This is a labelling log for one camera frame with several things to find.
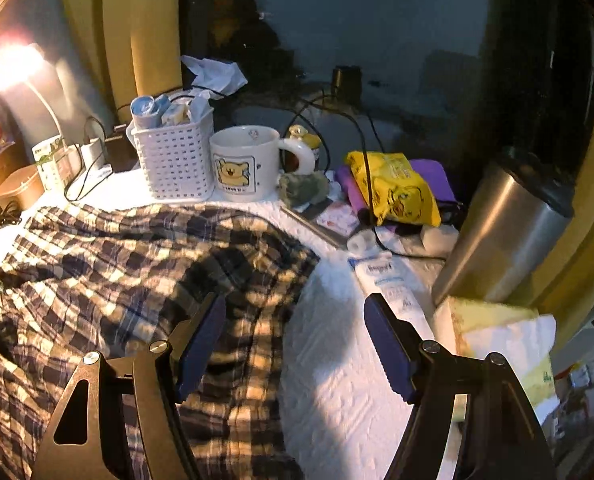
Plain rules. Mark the yellow snack bag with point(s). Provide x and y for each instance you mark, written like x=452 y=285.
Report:
x=402 y=187

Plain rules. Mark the white plastic bag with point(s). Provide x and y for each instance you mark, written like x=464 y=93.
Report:
x=214 y=74

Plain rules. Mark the pink white packet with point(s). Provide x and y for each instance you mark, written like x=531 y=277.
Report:
x=338 y=219

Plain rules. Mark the yellow tissue pack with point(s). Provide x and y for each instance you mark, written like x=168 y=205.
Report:
x=497 y=340

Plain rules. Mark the white plastic basket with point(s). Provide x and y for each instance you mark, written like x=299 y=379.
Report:
x=174 y=160

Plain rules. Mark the small yellow figurine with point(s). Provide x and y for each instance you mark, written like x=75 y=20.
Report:
x=299 y=136

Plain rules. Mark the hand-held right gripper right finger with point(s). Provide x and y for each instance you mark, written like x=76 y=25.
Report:
x=388 y=347

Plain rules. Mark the white cream tube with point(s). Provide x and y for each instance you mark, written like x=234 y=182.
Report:
x=392 y=285

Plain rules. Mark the steel thermos bottle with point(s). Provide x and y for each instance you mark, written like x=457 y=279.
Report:
x=502 y=230

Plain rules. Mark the green white milk carton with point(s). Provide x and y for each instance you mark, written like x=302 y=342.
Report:
x=49 y=162

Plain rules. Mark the white mug with bear print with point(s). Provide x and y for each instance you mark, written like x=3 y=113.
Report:
x=244 y=162

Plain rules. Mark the black power adapter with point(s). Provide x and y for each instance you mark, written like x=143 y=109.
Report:
x=121 y=150

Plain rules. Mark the white textured table cover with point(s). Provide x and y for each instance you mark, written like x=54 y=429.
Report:
x=337 y=360

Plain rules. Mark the small dark cup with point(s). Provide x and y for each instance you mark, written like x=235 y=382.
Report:
x=347 y=82

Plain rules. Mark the white desk lamp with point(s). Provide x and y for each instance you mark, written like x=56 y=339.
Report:
x=14 y=62

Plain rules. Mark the grey green plush toy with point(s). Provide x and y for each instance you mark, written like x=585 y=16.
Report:
x=304 y=187

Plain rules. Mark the white charger plug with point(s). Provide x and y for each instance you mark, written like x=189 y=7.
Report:
x=91 y=154

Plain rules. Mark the blue white roll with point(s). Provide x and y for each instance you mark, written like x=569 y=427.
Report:
x=147 y=112

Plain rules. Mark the round tan container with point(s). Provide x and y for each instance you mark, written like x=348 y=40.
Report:
x=19 y=189

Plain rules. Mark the plaid pants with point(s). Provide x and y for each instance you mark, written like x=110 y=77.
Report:
x=127 y=270

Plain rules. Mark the yellow curtain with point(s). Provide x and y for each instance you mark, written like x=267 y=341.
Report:
x=127 y=35
x=584 y=200

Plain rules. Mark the purple pouch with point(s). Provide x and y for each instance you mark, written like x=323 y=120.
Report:
x=434 y=175

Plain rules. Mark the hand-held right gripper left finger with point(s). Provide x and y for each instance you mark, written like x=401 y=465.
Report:
x=201 y=347

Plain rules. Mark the small white bottle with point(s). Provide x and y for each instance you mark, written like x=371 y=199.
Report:
x=363 y=242

